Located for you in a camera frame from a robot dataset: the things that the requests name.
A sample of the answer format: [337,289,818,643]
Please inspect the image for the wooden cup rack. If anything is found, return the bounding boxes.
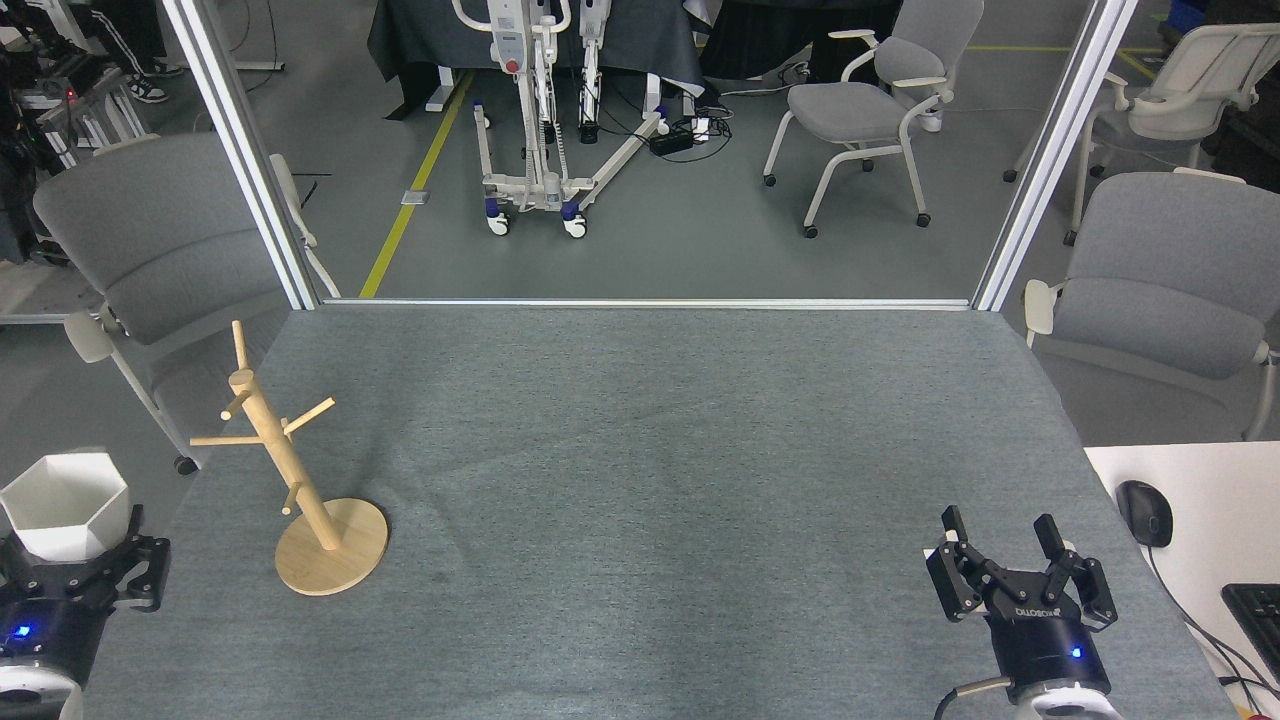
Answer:
[189,320,390,598]

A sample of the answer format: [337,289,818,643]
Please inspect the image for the black cloth covered table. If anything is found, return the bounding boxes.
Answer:
[366,0,906,122]

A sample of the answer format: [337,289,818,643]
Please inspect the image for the white chair with slatted back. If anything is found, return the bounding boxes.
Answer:
[1003,22,1280,248]

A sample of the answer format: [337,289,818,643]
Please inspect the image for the silver frame post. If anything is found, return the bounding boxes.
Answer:
[160,0,323,312]
[971,0,1141,312]

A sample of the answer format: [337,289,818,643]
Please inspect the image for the silver frame crossbar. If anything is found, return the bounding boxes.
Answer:
[318,297,977,311]

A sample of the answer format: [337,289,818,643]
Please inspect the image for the black keyboard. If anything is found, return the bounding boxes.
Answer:
[1221,583,1280,683]

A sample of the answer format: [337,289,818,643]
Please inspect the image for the person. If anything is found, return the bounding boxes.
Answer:
[88,0,188,104]

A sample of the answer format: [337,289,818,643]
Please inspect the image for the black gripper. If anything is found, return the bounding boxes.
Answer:
[0,504,172,673]
[924,504,1119,699]

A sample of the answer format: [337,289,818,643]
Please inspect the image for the black computer mouse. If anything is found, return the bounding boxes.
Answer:
[1115,480,1175,549]

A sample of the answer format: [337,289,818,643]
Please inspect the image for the metal equipment cart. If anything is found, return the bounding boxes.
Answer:
[0,45,151,171]

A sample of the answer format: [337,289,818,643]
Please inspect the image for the white stand on wheels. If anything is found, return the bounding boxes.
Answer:
[450,0,671,239]

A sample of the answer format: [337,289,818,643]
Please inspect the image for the white hexagonal cup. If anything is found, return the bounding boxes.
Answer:
[0,451,133,564]

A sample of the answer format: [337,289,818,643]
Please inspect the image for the grey chair with white frame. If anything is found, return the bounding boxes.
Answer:
[762,0,986,240]
[1022,166,1280,442]
[32,131,343,477]

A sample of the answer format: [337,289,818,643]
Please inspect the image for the white desk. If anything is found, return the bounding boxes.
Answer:
[1084,441,1280,720]

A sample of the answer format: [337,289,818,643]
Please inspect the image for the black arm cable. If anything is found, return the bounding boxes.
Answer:
[934,675,1016,720]

